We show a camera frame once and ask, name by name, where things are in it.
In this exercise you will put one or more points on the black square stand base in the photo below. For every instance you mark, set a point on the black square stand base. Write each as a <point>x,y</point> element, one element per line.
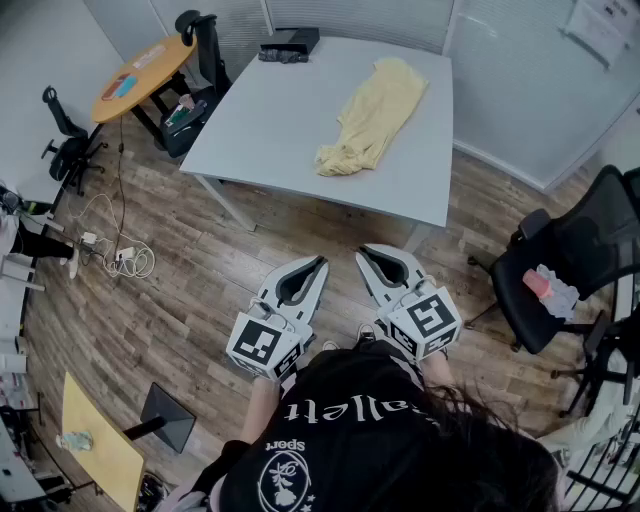
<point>167,415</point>

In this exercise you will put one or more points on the person's right forearm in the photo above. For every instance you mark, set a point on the person's right forearm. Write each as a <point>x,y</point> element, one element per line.
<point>440,370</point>

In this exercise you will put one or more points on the black rectangular box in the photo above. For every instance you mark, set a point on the black rectangular box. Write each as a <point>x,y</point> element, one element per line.
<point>305,37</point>

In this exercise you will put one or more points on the yellow board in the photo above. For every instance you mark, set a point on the yellow board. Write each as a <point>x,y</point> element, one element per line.
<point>105,465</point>

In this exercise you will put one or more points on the green snack packet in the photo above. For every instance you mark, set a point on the green snack packet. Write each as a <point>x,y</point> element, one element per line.
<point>177,116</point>

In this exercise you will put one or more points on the person's shoe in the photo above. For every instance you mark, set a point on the person's shoe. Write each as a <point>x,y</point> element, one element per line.
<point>331,345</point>
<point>366,332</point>

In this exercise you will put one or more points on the brown paper cup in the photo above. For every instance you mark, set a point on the brown paper cup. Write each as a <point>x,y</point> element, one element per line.
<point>186,101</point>

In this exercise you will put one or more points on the red flat packet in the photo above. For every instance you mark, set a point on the red flat packet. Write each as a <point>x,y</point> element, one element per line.
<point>111,89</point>

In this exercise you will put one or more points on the blue flat packet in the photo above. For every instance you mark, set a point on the blue flat packet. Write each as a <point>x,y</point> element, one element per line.
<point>127,86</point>

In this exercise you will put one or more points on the black office chair with headrest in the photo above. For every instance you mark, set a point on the black office chair with headrest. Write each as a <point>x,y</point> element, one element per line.
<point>212,60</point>

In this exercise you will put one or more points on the person's black printed shirt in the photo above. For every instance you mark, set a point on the person's black printed shirt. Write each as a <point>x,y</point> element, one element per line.
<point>350,400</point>

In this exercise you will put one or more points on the white fabric bundle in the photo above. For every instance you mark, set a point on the white fabric bundle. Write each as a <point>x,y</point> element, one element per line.
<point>585,425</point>

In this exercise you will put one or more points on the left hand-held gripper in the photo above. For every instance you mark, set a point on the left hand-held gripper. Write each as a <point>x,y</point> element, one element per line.
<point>262,340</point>

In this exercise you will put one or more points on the crumpled clear plastic wrapper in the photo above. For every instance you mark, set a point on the crumpled clear plastic wrapper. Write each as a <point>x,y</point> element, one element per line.
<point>75,441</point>

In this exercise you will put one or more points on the dark folded umbrella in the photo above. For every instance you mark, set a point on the dark folded umbrella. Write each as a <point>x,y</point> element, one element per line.
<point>280,54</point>

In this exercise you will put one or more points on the black mesh office chair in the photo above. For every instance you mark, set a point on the black mesh office chair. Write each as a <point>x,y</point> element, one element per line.
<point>590,240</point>

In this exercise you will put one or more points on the white crumpled cloth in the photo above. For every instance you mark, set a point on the white crumpled cloth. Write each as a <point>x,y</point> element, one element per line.
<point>562,300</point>

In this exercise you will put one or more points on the pink cup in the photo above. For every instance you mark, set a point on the pink cup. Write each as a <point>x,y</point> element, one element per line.
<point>537,284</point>

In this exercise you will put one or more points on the yellow cloth garment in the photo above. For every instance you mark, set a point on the yellow cloth garment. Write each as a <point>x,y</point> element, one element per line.
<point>380,110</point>

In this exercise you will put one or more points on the white table leg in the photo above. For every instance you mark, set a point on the white table leg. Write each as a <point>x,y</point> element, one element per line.
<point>230,202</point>
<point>417,237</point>

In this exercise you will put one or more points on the white paper sheet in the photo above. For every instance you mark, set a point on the white paper sheet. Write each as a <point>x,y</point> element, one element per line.
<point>149,56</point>

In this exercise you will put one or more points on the small black swivel chair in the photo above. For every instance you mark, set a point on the small black swivel chair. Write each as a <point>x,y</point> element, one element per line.
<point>67,155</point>

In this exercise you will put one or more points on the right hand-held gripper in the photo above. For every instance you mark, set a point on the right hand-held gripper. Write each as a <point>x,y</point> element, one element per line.
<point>425,320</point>

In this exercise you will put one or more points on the person's left forearm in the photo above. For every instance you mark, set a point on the person's left forearm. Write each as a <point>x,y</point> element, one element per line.
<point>260,410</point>

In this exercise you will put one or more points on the person's right shoe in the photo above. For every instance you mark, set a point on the person's right shoe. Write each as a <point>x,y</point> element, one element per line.
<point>366,332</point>

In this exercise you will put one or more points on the round wooden table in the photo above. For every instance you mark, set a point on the round wooden table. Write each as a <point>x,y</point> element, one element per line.
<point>145,75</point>

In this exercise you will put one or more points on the person's left shoe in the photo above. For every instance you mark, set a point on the person's left shoe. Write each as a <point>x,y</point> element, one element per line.
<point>331,345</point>

